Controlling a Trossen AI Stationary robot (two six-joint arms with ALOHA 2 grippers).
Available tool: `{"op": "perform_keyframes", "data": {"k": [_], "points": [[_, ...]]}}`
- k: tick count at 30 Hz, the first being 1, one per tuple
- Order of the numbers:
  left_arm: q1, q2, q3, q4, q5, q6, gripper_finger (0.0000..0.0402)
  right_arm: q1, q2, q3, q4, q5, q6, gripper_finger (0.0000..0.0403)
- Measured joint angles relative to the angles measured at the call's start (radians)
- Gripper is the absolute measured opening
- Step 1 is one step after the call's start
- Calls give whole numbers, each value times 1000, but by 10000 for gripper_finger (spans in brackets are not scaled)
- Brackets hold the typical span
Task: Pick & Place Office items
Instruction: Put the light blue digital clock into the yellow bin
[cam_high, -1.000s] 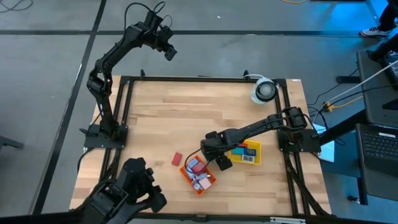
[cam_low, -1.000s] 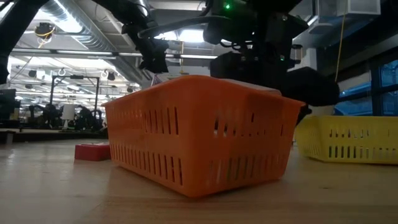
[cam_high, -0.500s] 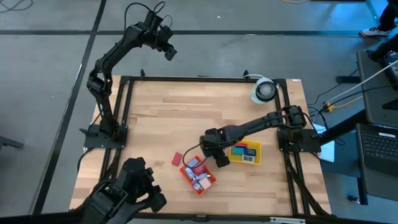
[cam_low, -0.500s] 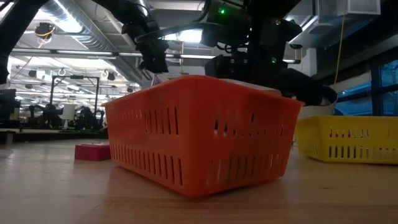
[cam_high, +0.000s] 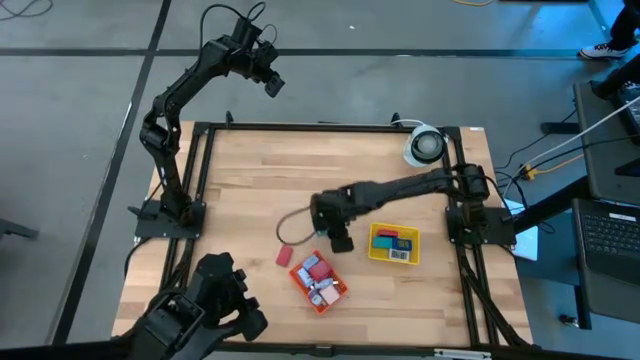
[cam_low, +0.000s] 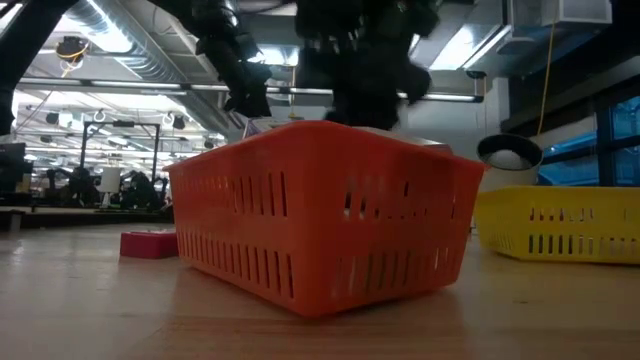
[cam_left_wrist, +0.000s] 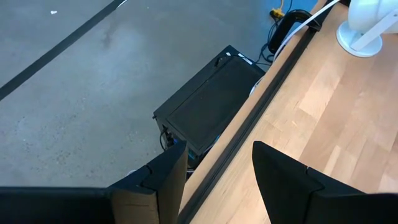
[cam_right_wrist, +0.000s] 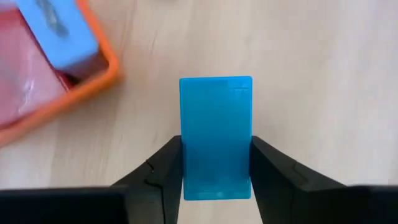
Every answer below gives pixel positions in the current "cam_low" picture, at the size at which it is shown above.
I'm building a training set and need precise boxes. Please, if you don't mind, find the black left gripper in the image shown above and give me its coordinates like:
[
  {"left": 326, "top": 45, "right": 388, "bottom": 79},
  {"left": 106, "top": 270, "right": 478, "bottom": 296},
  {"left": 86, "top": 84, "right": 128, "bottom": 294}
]
[{"left": 189, "top": 0, "right": 274, "bottom": 119}]

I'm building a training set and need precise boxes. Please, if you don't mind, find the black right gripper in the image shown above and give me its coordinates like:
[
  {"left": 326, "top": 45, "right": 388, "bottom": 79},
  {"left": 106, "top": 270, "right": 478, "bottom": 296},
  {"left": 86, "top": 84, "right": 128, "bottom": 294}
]
[{"left": 296, "top": 38, "right": 433, "bottom": 132}]

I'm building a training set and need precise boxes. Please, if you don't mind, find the white-framed small display device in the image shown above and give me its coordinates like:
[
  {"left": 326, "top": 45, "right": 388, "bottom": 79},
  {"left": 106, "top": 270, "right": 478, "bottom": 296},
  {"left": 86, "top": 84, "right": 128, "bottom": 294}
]
[{"left": 241, "top": 116, "right": 301, "bottom": 140}]

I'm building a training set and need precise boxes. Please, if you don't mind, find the orange plastic basket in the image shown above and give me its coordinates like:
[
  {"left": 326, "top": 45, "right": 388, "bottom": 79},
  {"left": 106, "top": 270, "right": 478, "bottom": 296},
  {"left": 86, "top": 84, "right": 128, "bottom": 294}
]
[{"left": 166, "top": 118, "right": 487, "bottom": 319}]

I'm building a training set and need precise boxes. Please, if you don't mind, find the yellow plastic basket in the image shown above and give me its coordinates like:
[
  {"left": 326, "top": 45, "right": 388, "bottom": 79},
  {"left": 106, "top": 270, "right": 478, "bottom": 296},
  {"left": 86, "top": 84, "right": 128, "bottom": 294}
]
[{"left": 472, "top": 184, "right": 640, "bottom": 266}]

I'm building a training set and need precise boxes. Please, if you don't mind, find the white ceiling ventilation unit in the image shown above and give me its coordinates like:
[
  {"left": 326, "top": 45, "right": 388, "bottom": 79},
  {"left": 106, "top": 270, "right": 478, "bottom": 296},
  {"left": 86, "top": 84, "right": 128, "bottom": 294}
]
[{"left": 507, "top": 0, "right": 614, "bottom": 29}]

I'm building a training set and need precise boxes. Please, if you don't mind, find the dark background monitor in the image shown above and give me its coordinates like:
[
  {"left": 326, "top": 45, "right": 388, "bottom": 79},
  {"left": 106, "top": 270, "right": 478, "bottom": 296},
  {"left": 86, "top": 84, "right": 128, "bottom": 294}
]
[{"left": 0, "top": 142, "right": 27, "bottom": 195}]

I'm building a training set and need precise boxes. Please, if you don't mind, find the blue glass window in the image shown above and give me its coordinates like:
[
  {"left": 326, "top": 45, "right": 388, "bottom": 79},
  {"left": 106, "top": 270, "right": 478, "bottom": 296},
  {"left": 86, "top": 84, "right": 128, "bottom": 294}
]
[{"left": 537, "top": 94, "right": 640, "bottom": 187}]

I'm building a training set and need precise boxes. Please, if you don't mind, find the overhead frame beam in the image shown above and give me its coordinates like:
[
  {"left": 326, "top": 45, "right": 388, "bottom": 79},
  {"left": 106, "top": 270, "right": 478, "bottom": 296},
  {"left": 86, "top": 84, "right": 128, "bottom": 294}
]
[{"left": 14, "top": 75, "right": 485, "bottom": 105}]

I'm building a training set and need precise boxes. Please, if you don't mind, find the silver ceiling air duct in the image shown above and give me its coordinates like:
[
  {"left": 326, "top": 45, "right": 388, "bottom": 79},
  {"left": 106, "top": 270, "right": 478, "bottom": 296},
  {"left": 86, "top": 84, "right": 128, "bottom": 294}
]
[{"left": 64, "top": 0, "right": 241, "bottom": 134}]

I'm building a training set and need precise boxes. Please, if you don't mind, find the black background rig frame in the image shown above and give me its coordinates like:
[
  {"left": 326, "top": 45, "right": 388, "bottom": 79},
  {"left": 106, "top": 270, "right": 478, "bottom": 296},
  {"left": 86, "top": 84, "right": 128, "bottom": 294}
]
[{"left": 78, "top": 119, "right": 162, "bottom": 187}]

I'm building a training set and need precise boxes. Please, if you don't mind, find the red wall charger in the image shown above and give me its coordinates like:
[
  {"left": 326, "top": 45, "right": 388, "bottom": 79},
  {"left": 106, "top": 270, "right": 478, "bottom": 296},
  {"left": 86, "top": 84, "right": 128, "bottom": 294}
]
[{"left": 118, "top": 228, "right": 180, "bottom": 261}]

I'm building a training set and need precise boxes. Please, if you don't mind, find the black overhead camera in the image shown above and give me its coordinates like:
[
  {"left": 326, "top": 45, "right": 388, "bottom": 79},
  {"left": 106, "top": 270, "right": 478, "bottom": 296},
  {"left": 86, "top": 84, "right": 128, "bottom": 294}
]
[{"left": 53, "top": 34, "right": 92, "bottom": 65}]

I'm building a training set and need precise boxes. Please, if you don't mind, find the yellow hanging cable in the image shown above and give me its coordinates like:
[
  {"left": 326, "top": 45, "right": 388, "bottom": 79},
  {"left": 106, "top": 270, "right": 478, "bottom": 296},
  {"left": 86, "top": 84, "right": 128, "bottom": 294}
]
[{"left": 536, "top": 19, "right": 557, "bottom": 136}]

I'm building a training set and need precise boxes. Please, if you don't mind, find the black table frame rail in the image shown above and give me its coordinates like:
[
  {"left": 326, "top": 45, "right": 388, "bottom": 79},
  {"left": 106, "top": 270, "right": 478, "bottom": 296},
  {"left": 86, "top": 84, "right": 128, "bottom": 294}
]
[{"left": 0, "top": 205, "right": 174, "bottom": 232}]

